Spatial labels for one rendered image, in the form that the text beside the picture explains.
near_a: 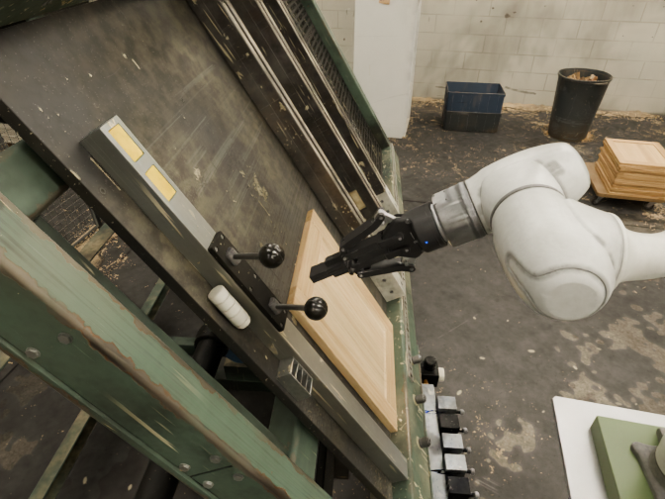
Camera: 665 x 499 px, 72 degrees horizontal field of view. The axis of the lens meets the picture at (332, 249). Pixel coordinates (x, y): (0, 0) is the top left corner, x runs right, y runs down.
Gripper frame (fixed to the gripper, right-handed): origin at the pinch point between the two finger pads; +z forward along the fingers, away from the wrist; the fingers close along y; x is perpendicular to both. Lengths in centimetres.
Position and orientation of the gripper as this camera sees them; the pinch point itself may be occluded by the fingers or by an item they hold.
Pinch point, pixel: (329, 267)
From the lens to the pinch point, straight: 79.3
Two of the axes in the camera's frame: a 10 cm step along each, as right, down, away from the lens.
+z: -8.6, 3.7, 3.5
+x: -0.7, 5.9, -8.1
